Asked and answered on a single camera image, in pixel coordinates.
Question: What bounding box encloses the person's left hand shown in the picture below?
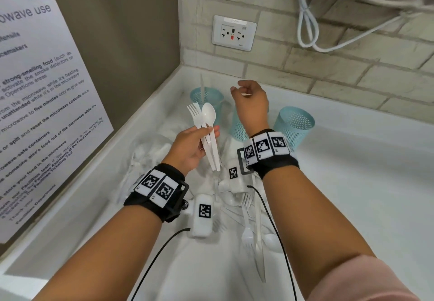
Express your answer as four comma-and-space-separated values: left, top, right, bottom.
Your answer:
162, 125, 221, 177

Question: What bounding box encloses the person's right hand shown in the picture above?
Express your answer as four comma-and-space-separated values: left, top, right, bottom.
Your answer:
230, 80, 270, 139

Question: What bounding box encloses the teal mesh cup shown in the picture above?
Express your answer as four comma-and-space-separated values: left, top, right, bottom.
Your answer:
189, 86, 225, 130
230, 106, 270, 142
273, 106, 315, 152

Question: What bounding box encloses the white plastic fork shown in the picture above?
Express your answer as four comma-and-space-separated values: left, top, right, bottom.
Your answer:
186, 102, 212, 162

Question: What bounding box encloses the white plastic spoon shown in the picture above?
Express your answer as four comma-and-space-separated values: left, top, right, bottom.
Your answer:
201, 102, 217, 142

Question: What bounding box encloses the pile of white plastic cutlery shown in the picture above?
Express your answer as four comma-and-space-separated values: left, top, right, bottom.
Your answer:
200, 161, 289, 283

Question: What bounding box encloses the person's right forearm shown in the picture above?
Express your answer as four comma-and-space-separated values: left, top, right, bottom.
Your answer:
261, 167, 386, 301

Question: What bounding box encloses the person's left forearm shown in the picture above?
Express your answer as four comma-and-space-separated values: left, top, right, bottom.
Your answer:
32, 204, 163, 301

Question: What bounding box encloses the person's pink right sleeve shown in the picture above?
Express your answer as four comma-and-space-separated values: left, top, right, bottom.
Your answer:
307, 255, 423, 301

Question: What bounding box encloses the clear plastic bag of cutlery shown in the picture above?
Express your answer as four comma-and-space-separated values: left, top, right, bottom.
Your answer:
110, 121, 190, 207

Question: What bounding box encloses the black left wrist band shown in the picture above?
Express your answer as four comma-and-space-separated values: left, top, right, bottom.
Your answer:
123, 163, 189, 223

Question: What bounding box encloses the black wrist band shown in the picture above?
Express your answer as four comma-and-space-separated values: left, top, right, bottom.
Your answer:
236, 128, 300, 180
123, 163, 189, 223

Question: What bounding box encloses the black right wrist band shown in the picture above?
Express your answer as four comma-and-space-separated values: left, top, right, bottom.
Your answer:
236, 128, 300, 180

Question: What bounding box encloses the white printed notice poster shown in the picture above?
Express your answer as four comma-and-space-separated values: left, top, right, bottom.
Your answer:
0, 0, 115, 244

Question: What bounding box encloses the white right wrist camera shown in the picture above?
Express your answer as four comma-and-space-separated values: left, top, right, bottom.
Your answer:
218, 163, 255, 195

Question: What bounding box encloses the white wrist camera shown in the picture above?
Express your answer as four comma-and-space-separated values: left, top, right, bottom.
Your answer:
218, 163, 255, 195
189, 193, 215, 238

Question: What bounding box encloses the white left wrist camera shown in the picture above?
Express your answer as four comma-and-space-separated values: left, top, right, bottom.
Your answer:
189, 193, 215, 238

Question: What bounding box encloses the white wall power outlet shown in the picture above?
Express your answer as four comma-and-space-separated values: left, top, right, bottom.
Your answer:
211, 15, 258, 52

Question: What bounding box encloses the black right camera cable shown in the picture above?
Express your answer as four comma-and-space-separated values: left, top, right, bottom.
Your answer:
247, 184, 298, 301

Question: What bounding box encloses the black camera cable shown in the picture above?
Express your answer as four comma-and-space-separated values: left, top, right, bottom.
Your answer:
247, 184, 298, 301
130, 228, 191, 301

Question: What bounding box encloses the black left camera cable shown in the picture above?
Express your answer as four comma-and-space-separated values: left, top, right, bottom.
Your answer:
130, 228, 191, 301

